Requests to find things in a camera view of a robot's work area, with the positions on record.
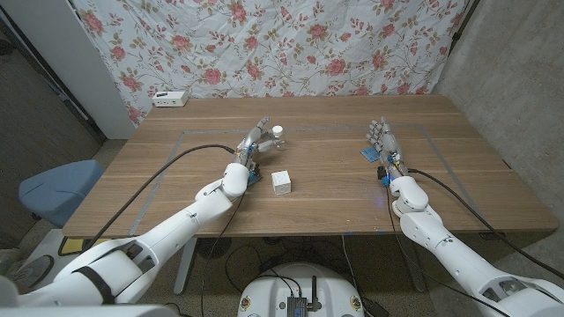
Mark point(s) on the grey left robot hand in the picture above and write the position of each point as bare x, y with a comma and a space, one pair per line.
251, 145

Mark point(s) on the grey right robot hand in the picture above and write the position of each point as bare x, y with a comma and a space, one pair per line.
388, 145

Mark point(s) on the clear white-capped medicine bottle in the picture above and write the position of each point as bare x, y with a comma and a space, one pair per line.
277, 130

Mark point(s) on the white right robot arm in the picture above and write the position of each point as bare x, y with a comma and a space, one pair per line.
458, 255

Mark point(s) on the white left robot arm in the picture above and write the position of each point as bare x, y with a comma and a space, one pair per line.
185, 222

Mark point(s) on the white cube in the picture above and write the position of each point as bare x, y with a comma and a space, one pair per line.
281, 182

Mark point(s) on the blue packet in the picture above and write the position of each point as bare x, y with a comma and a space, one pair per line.
370, 154
256, 178

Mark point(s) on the white power strip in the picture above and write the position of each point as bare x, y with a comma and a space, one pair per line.
169, 98

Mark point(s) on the floral backdrop cloth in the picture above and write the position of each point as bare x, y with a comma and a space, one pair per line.
282, 44

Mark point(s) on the round black floor base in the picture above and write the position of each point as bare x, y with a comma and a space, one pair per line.
213, 247

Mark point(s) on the grey table leg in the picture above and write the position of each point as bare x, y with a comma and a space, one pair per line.
414, 268

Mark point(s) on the white table leg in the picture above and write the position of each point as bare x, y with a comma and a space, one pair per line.
185, 268

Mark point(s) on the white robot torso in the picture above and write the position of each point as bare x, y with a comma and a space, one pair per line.
264, 286

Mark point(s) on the black backdrop pole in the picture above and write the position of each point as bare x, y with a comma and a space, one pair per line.
463, 22

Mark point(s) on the black power adapter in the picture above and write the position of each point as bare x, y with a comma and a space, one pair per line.
374, 309

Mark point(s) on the black module with antenna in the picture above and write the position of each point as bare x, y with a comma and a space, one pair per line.
296, 304

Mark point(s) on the blue padded stool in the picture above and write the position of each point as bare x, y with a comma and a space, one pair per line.
57, 189

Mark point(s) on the yellow black floor mat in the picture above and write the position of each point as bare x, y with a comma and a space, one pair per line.
70, 246

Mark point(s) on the white partition panel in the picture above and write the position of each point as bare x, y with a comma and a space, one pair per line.
61, 44

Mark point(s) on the grey round floor disc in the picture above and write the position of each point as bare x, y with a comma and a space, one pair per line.
31, 273

